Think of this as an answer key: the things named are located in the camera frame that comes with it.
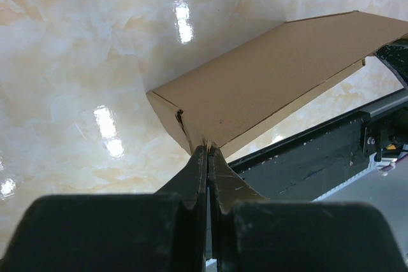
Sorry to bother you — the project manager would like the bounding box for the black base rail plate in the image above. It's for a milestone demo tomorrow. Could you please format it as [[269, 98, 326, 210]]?
[[229, 103, 390, 201]]

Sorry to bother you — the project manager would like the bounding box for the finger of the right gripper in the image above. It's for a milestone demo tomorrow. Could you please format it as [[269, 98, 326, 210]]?
[[374, 38, 408, 88]]

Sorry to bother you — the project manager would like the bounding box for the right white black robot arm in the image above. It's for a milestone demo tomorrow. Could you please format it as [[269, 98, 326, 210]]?
[[361, 38, 407, 162]]

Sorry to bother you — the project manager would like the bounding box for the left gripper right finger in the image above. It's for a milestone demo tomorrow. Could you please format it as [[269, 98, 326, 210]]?
[[208, 147, 407, 271]]

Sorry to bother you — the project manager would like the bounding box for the brown cardboard box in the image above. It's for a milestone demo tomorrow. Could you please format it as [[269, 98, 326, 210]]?
[[147, 11, 407, 157]]

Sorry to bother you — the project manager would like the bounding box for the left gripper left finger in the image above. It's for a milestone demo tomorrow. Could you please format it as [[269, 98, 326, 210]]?
[[1, 147, 208, 271]]

